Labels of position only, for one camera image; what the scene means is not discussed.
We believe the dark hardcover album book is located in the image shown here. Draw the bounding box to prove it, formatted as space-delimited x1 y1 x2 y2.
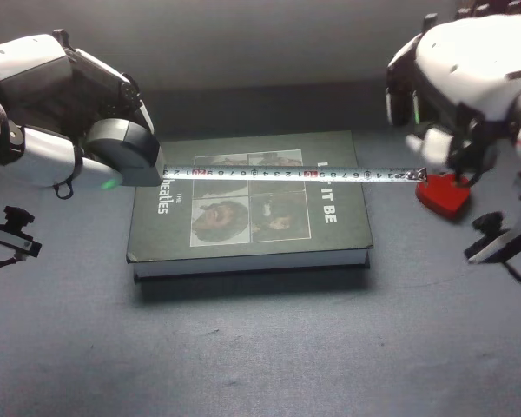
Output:
125 129 374 284

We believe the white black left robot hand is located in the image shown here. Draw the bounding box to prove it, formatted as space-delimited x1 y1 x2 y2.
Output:
0 29 156 201

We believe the red heart block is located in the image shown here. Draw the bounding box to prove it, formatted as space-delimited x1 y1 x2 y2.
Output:
415 172 472 219

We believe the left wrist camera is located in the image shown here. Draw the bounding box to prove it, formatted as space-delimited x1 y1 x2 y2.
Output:
0 206 43 264

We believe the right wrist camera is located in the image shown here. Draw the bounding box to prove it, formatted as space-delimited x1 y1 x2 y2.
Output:
463 211 521 266

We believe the grey table cloth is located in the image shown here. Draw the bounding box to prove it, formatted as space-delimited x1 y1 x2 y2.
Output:
0 80 521 417

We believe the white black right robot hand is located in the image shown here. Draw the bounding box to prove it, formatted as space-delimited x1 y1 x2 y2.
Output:
384 12 521 189

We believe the white grey tape measure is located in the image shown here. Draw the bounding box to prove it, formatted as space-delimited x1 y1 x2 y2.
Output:
84 119 429 189

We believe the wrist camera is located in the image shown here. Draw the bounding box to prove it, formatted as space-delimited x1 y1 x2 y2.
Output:
463 211 521 266
0 206 43 264

